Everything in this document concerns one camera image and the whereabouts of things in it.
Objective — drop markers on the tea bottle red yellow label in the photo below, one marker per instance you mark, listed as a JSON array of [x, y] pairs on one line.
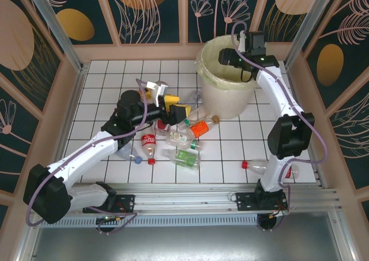
[[161, 128]]

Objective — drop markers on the clear bottle green neck band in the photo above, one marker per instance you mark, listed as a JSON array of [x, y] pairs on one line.
[[200, 114]]

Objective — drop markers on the clear bottle pale blue label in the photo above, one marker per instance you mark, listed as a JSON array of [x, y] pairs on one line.
[[194, 97]]

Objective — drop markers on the clear bottle white leafy label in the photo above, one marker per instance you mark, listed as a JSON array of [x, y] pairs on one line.
[[177, 138]]

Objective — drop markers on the orange label bottle tan cap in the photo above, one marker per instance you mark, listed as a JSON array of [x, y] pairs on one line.
[[199, 130]]

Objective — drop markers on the cola bottle red label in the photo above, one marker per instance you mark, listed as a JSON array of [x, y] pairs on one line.
[[148, 141]]

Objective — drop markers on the water bottle blue cap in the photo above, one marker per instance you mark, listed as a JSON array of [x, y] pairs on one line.
[[128, 154]]

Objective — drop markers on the clear bottle green label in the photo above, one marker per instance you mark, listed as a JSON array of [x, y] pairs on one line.
[[184, 158]]

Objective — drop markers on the clear bottle red cap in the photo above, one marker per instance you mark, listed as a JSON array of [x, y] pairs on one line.
[[256, 166]]

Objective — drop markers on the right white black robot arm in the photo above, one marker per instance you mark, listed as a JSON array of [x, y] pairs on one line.
[[276, 88]]

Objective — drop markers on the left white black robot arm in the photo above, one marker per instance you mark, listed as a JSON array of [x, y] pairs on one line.
[[86, 154]]

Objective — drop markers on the translucent plastic bin liner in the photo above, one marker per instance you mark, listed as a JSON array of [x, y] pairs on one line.
[[213, 68]]

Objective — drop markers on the cream plastic waste bin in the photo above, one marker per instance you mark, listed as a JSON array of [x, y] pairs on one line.
[[225, 102]]

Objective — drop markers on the grey metal sheet panel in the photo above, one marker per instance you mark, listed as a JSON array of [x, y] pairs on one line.
[[184, 243]]

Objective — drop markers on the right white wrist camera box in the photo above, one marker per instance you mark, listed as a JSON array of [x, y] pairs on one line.
[[242, 43]]

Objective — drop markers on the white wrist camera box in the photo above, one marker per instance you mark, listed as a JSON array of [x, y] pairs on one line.
[[242, 43], [155, 92]]

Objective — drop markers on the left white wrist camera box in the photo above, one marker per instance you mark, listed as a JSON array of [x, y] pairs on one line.
[[155, 92]]

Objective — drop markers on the aluminium side rail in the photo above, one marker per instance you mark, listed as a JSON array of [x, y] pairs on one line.
[[291, 76], [67, 128]]

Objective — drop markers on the aluminium frame post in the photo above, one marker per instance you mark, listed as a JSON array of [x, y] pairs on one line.
[[306, 27], [56, 27]]

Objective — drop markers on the aluminium front rail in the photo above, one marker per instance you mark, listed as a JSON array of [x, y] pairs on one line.
[[184, 199]]

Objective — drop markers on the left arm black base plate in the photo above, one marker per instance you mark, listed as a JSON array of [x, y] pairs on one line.
[[127, 199]]

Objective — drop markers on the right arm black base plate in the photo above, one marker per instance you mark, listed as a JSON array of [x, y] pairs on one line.
[[245, 200]]

